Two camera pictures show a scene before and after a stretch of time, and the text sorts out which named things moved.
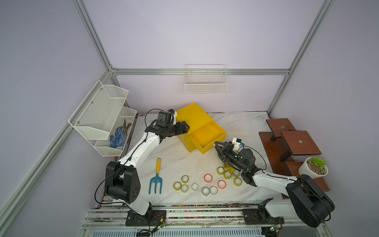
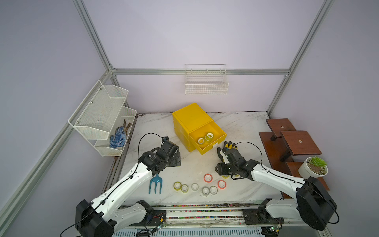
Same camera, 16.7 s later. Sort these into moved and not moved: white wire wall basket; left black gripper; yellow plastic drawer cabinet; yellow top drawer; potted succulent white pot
Moved: left black gripper
Not moved: yellow top drawer; potted succulent white pot; white wire wall basket; yellow plastic drawer cabinet
